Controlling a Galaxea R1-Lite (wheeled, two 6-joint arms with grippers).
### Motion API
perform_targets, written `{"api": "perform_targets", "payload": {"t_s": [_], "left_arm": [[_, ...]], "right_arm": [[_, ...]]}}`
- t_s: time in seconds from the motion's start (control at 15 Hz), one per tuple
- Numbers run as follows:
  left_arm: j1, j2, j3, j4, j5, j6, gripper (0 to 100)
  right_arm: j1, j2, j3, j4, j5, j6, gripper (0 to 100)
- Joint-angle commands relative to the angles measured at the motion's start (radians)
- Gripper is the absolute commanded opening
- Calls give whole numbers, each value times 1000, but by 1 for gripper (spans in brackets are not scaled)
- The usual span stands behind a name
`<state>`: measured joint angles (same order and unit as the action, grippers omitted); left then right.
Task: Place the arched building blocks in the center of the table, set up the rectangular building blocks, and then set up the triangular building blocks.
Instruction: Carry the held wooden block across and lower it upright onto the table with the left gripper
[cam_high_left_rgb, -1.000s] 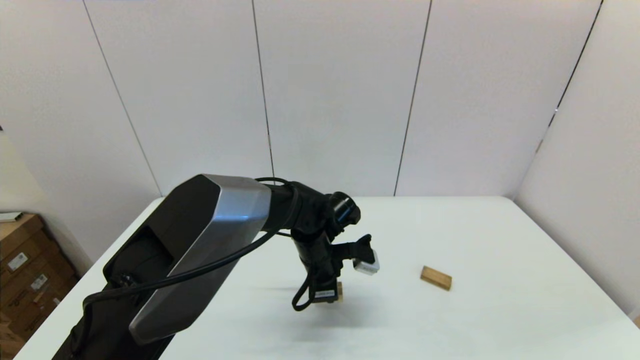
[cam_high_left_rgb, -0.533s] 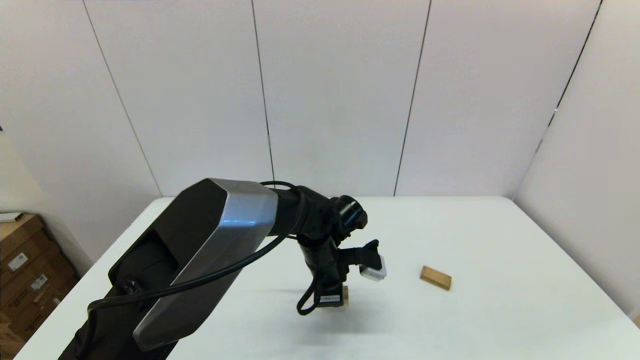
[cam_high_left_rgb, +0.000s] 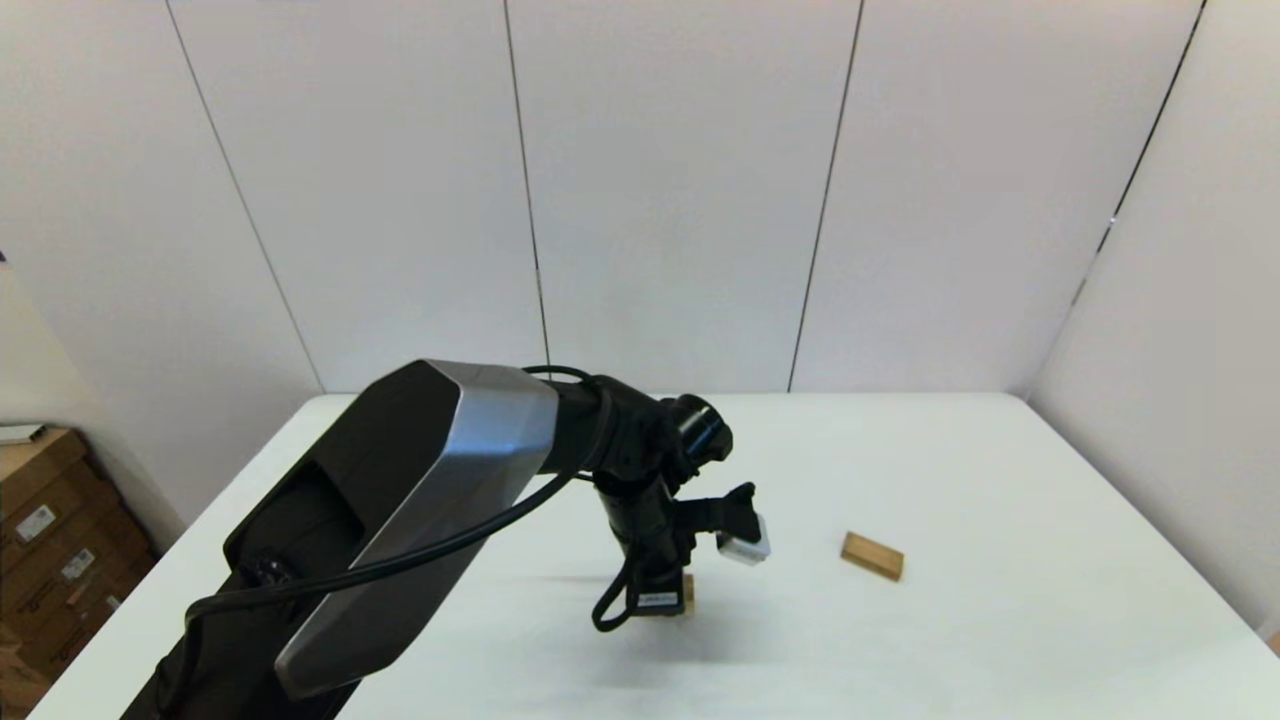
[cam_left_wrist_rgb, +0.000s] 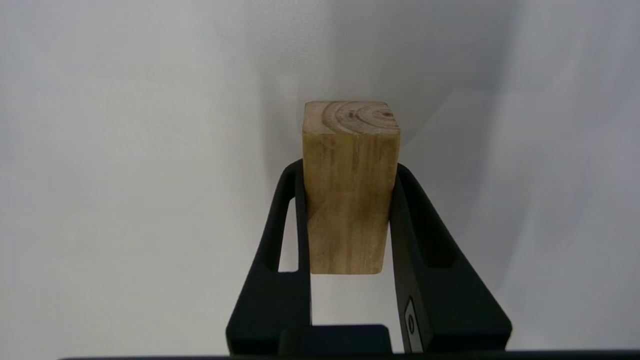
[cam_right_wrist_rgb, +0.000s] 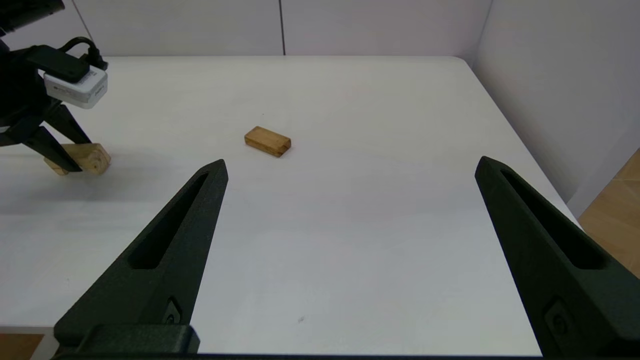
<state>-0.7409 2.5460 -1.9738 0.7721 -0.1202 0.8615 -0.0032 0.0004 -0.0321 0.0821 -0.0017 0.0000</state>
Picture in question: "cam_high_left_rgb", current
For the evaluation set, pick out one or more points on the arched wooden block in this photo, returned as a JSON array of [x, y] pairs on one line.
[[689, 595]]

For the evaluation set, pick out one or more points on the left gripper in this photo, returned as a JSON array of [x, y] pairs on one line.
[[660, 570]]

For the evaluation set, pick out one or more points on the flat white item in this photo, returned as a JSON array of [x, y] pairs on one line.
[[20, 434]]

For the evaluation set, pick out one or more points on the brown cardboard box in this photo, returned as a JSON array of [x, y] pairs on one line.
[[30, 480], [60, 570], [90, 615], [15, 685]]

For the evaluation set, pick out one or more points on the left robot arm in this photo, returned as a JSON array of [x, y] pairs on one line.
[[420, 480]]

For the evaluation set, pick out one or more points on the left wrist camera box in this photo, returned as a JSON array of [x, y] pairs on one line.
[[745, 545]]

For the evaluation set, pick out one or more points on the rectangular wooden block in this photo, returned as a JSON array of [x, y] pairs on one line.
[[872, 556]]

